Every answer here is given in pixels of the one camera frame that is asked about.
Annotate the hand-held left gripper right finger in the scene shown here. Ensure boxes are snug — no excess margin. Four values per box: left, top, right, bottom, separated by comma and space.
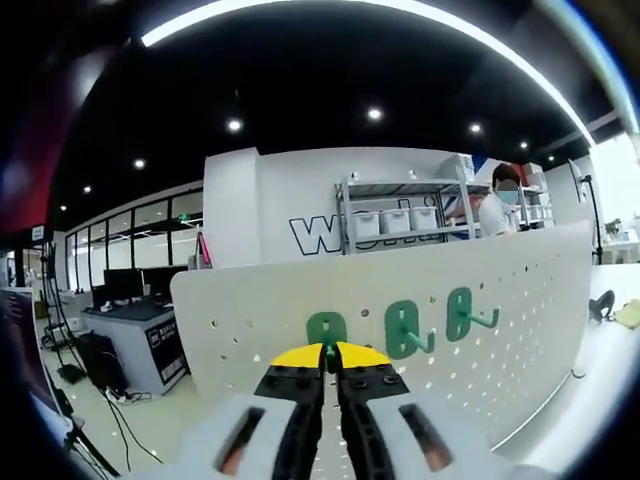
335, 341, 494, 480

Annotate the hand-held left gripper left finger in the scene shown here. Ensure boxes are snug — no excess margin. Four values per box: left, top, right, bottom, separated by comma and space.
180, 342, 327, 480

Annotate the green hook assembly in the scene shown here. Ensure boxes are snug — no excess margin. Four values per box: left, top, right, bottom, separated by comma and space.
445, 286, 501, 343
384, 299, 438, 361

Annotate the white perforated mounting plate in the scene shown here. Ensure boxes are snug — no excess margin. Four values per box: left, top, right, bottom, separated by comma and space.
169, 219, 595, 452

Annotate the white power strip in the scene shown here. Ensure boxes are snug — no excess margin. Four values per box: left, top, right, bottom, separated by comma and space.
106, 389, 152, 404

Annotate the black desk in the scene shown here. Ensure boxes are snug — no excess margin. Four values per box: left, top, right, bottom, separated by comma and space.
81, 298, 191, 397

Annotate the black computer monitor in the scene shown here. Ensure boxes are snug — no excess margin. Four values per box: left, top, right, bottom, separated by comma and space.
102, 267, 146, 302
142, 266, 175, 300

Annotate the pink banner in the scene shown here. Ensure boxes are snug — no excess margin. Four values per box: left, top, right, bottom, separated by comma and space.
192, 228, 215, 272

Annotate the white storage bin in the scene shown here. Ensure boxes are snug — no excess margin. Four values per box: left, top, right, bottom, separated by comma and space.
380, 209, 412, 236
355, 211, 383, 237
409, 206, 442, 233

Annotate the black light stand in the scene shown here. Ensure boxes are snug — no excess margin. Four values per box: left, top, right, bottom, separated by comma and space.
39, 234, 89, 385

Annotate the dark monitor on stand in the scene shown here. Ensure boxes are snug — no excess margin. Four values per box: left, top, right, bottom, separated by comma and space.
0, 286, 72, 444

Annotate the grey metal shelf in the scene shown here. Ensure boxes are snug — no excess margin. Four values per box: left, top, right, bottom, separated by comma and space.
333, 171, 482, 255

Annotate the black curved object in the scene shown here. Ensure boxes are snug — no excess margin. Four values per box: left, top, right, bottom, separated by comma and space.
588, 289, 617, 322

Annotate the yellow-green cloth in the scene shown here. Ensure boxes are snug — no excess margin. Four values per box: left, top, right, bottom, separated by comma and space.
613, 298, 640, 330

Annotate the black tripod stand with screen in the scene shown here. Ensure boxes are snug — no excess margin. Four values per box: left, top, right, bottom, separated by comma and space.
568, 158, 607, 267

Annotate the ceiling strip light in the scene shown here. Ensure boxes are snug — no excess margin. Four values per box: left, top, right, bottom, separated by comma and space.
139, 0, 597, 147

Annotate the black floor cable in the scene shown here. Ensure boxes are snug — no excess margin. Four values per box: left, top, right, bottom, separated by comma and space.
102, 388, 165, 467

